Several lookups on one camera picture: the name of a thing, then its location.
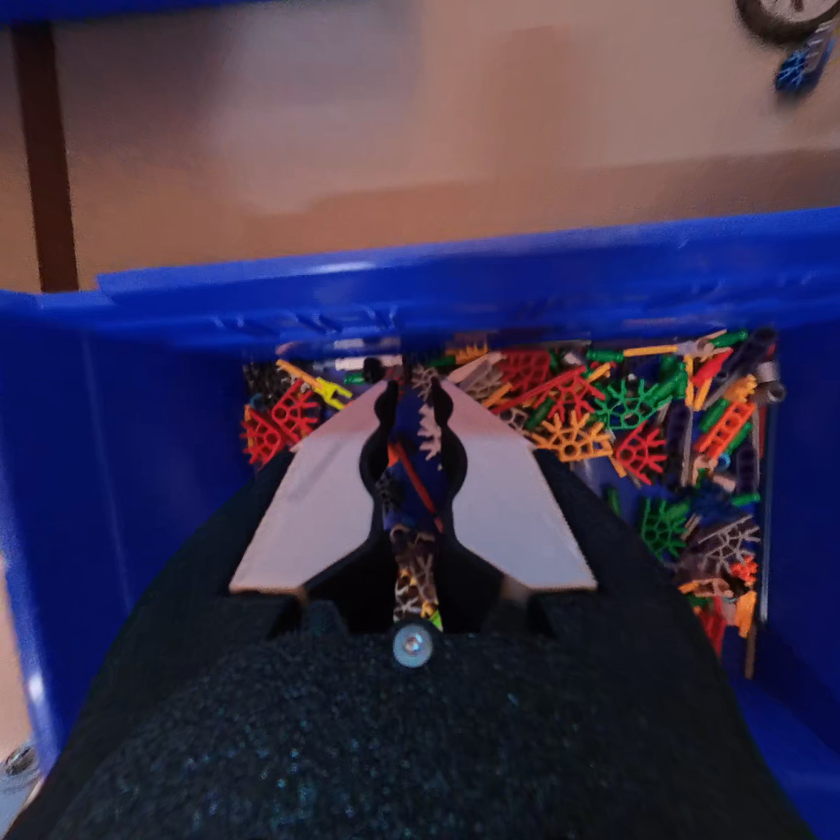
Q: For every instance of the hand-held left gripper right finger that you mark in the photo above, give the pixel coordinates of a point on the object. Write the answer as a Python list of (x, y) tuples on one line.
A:
[(518, 512)]

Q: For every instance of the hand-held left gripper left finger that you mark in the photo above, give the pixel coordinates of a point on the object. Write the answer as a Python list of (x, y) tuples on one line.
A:
[(315, 512)]

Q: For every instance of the pile of colourful toy pieces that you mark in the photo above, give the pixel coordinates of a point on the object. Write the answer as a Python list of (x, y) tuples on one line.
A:
[(623, 426)]

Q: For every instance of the toy frame model with wheels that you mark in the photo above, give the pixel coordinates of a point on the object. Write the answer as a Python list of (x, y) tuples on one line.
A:
[(797, 65)]

